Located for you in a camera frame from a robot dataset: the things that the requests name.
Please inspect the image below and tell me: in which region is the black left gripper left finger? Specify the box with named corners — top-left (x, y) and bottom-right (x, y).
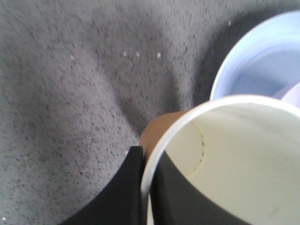
top-left (62, 146), bottom-right (143, 225)

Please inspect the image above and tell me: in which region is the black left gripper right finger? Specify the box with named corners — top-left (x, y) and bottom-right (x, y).
top-left (151, 153), bottom-right (248, 225)

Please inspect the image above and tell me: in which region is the brown paper cup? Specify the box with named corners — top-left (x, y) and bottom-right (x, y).
top-left (140, 95), bottom-right (300, 225)

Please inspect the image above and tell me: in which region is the purple plastic bowl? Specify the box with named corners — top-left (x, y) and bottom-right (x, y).
top-left (273, 82), bottom-right (300, 108)

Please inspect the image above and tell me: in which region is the light blue plate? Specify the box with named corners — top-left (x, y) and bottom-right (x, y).
top-left (210, 10), bottom-right (300, 100)

